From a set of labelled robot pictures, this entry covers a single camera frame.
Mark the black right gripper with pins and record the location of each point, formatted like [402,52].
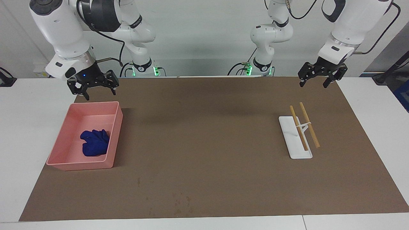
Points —
[90,75]

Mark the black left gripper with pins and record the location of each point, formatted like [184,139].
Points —
[329,68]

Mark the blue towel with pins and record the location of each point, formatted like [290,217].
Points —
[94,143]

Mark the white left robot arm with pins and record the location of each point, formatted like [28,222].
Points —
[354,19]

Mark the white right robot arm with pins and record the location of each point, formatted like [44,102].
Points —
[60,28]

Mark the white towel rack wooden bars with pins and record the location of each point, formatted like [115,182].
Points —
[298,153]

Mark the black stand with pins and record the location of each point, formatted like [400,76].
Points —
[381,78]

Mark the pink plastic bin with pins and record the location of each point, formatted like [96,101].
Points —
[68,156]

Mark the blue crate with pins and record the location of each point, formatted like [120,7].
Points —
[403,95]

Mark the brown table mat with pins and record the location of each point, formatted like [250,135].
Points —
[207,143]

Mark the white wall power socket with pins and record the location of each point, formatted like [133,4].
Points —
[40,72]

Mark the black clamp mount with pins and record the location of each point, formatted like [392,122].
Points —
[6,81]

